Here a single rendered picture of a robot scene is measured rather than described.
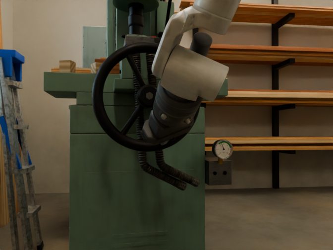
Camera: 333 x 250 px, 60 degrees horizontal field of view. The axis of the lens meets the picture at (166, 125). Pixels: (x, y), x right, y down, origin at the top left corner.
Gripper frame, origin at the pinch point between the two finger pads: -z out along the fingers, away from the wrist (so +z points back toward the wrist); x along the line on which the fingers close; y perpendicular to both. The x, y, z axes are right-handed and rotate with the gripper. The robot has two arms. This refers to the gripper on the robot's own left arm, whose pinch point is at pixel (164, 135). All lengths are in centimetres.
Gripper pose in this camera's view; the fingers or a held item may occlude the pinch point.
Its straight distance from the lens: 69.1
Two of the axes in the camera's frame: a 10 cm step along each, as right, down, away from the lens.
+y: -4.7, -7.9, 3.9
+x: 8.6, -3.2, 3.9
